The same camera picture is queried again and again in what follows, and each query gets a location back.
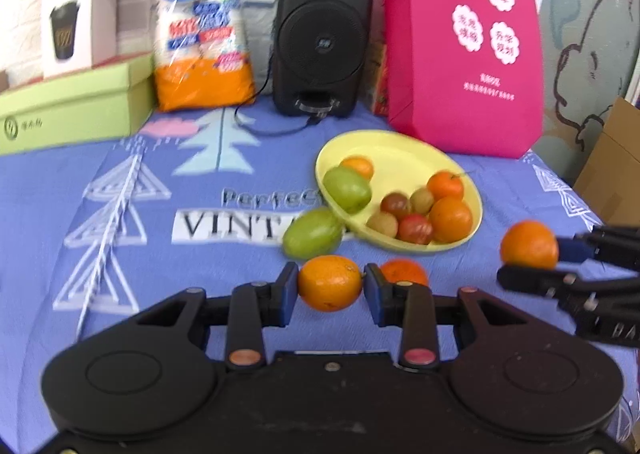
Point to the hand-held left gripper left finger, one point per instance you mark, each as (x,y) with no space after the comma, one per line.
(286,295)

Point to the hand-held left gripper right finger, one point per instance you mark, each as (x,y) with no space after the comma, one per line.
(372,297)

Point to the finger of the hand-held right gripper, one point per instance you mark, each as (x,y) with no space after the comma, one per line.
(535,280)
(575,250)

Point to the large orange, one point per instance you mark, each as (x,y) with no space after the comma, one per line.
(529,244)
(451,220)
(330,290)

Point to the small tangerine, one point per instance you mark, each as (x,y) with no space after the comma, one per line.
(358,166)
(404,272)
(445,184)

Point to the green mango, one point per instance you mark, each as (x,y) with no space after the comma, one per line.
(346,189)
(312,233)

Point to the tan longan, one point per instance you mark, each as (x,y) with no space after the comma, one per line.
(382,224)
(422,200)

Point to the dark red plum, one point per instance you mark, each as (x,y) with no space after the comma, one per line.
(395,204)

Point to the yellow plate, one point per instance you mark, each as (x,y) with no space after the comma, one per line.
(400,166)

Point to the blue printed tablecloth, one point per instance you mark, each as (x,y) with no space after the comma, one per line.
(200,259)

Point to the flattened cardboard box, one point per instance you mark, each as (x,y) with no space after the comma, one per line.
(615,158)

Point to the orange printed packet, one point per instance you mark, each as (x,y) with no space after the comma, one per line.
(380,83)

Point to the pink tote bag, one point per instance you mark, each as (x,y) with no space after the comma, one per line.
(465,43)

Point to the black speaker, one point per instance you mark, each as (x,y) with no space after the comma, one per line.
(322,38)

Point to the orange pack of paper cups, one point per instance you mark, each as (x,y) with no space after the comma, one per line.
(200,33)

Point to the light green flat box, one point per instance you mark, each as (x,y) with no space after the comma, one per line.
(65,106)

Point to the white cup box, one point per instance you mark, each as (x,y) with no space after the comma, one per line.
(75,23)

